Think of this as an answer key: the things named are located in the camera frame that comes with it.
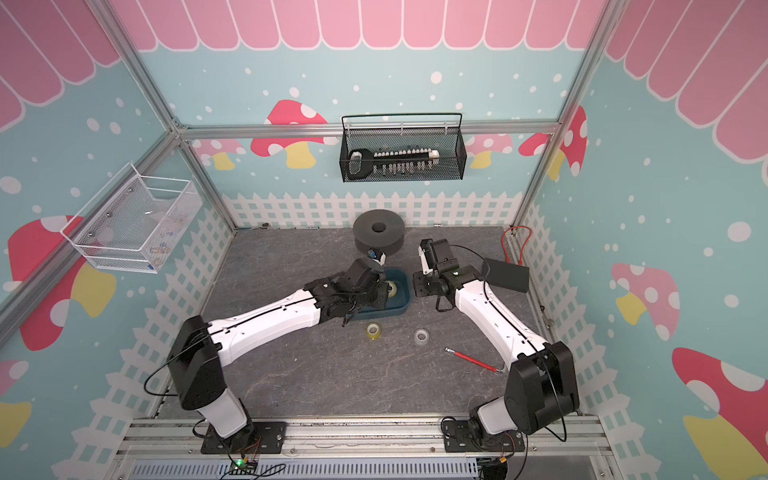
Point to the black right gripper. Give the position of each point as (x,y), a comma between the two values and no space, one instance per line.
(419,284)

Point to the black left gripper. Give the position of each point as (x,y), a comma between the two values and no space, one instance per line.
(380,301)

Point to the teal plastic storage box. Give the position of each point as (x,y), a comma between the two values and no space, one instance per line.
(397,305)

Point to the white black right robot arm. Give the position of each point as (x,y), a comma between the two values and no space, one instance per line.
(541,387)

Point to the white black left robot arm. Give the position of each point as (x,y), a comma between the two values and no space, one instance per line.
(202,349)

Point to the black flat box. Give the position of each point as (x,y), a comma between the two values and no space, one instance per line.
(506,275)

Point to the grey perforated filament spool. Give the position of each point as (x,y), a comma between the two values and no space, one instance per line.
(379,229)

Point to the red pen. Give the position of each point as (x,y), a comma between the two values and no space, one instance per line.
(472,360)

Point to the black socket tool set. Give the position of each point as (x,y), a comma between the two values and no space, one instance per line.
(366,164)

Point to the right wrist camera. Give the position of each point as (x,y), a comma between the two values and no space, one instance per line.
(426,257)

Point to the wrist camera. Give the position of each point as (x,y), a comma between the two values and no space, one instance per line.
(377,255)
(426,257)

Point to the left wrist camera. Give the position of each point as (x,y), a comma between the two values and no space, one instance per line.
(377,255)

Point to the black wire wall basket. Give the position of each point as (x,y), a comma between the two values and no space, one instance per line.
(402,147)

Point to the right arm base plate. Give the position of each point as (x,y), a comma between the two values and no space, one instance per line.
(463,436)

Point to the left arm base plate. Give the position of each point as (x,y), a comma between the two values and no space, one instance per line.
(259,438)

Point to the white wire wall basket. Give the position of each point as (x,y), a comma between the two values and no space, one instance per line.
(134,222)

